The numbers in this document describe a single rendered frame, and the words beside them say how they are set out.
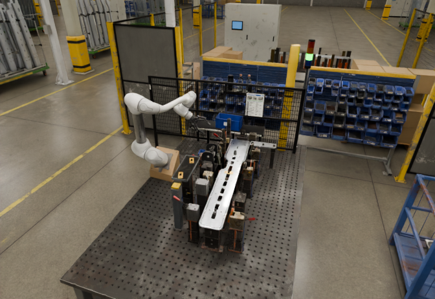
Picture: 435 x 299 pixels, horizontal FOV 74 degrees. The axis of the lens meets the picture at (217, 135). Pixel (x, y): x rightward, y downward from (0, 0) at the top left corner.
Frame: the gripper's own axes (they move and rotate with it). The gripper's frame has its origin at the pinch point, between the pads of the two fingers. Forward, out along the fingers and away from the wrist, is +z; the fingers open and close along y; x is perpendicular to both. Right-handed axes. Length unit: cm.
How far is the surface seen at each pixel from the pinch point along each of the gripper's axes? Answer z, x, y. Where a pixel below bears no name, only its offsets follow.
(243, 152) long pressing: 46.4, -6.9, 6.6
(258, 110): 40, 55, 31
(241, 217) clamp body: 55, -107, 19
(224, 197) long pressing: 43, -81, 5
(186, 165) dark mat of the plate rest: 2, -67, -3
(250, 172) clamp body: 56, -43, 15
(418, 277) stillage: 216, -74, 46
